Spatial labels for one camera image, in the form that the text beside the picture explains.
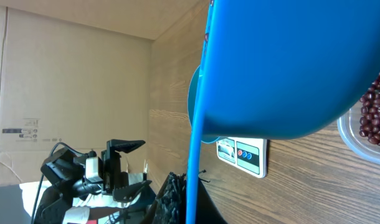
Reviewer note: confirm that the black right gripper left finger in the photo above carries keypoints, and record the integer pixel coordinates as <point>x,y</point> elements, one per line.
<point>171,200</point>

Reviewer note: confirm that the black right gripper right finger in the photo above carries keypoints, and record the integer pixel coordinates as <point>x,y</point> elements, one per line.
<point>206,210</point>

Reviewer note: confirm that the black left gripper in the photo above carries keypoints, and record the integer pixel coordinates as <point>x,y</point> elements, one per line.
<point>112,170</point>

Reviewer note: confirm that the blue plastic measuring scoop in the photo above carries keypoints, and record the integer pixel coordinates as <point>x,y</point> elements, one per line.
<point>280,69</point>

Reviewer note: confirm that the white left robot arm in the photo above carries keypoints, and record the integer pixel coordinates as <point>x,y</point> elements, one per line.
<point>74,174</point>

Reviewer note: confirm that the white digital kitchen scale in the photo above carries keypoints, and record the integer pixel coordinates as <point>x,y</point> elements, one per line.
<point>246,154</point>

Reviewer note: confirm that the teal metal bowl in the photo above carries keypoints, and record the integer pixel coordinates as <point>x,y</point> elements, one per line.
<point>191,101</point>

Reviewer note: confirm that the clear plastic container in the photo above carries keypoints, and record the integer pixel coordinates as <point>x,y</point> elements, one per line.
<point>349,127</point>

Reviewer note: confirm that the red beans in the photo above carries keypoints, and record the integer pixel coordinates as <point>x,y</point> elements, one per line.
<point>370,113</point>

